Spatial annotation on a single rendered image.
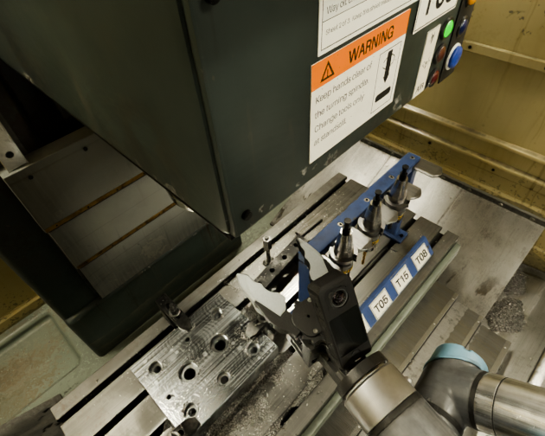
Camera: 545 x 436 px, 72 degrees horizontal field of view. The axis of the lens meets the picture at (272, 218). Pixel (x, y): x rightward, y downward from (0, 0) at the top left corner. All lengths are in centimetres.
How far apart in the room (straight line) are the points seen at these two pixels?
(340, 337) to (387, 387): 7
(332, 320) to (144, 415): 75
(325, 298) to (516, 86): 111
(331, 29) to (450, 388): 46
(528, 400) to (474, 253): 103
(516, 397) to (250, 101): 45
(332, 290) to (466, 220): 122
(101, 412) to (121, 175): 60
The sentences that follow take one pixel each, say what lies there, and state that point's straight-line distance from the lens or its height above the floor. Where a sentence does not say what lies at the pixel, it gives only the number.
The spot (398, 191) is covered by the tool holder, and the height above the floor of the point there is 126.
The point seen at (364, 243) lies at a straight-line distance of 89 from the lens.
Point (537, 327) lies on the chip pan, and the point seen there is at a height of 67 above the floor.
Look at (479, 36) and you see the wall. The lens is 140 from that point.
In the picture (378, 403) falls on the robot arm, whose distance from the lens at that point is 46.
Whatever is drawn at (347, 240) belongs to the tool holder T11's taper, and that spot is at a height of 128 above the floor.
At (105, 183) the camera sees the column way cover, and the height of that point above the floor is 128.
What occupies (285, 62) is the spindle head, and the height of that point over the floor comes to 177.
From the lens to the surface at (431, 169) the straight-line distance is 111.
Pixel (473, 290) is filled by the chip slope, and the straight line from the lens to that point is 152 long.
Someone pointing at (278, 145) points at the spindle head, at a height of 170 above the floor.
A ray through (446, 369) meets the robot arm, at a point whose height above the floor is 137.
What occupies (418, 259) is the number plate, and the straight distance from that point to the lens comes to 124.
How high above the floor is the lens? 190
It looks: 48 degrees down
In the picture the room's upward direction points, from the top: 5 degrees counter-clockwise
